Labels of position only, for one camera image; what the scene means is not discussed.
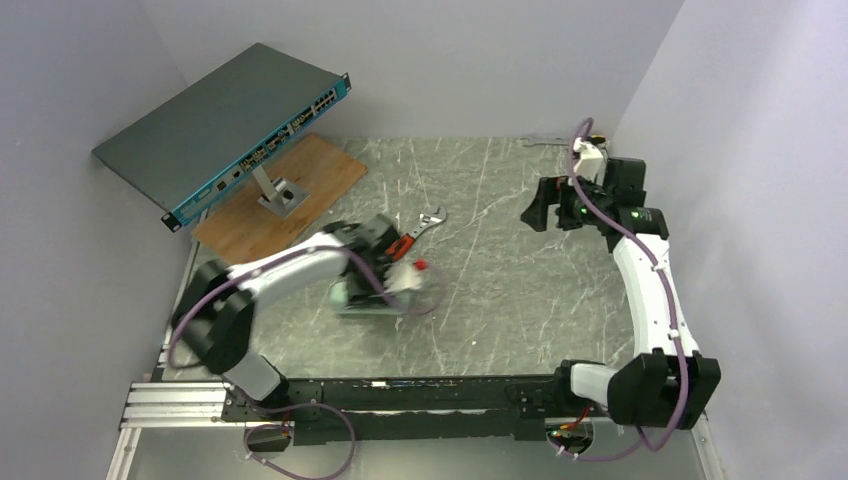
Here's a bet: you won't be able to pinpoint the mint green umbrella case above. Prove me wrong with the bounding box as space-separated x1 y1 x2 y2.
328 282 398 315

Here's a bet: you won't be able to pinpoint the grey blue network switch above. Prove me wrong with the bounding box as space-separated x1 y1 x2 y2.
92 43 351 232

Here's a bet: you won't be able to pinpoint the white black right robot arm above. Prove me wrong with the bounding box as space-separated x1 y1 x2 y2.
520 158 722 430

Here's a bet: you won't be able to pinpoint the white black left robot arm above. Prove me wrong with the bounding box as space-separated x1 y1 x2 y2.
170 214 401 409

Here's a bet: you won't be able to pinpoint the wooden board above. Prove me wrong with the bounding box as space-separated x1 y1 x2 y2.
192 134 367 264

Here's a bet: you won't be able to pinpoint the red handled adjustable wrench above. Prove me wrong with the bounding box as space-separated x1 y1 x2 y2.
386 206 448 262

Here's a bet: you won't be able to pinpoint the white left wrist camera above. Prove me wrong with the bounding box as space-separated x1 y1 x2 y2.
384 262 424 293

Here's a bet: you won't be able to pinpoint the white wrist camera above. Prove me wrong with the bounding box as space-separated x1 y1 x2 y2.
572 135 608 184
384 262 424 293

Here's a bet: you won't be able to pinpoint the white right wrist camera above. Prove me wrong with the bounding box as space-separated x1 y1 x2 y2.
572 135 608 184

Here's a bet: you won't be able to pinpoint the metal switch stand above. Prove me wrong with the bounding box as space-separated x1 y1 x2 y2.
251 166 309 219

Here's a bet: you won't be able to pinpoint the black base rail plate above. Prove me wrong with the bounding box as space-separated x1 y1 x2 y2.
221 374 601 446

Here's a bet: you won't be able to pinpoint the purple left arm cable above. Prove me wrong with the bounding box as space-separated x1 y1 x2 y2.
166 245 448 480

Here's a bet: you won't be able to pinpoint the aluminium frame rails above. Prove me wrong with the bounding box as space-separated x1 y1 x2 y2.
105 148 727 480

